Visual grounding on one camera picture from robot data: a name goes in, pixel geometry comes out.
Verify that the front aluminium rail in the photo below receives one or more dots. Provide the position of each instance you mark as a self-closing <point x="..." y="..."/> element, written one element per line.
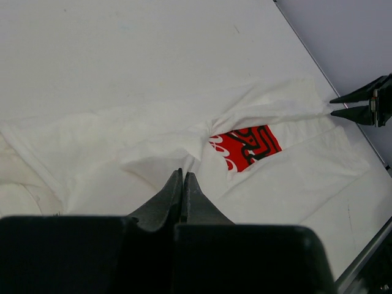
<point x="370" y="272"/>

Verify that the aluminium rail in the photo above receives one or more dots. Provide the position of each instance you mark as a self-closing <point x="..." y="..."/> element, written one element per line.
<point x="370" y="272"/>
<point x="349" y="42"/>

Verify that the white printed t-shirt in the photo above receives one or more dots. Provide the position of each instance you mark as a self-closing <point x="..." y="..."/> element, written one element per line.
<point x="262" y="153"/>

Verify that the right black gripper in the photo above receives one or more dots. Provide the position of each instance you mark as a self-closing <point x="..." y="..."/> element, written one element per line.
<point x="379" y="93"/>

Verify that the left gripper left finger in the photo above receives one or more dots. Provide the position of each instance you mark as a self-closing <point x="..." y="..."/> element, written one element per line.
<point x="93" y="254"/>

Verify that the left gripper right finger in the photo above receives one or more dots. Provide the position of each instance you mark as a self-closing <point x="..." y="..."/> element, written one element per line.
<point x="214" y="255"/>

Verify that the right side aluminium rail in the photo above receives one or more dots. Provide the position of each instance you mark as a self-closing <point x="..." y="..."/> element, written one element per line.
<point x="349" y="42"/>

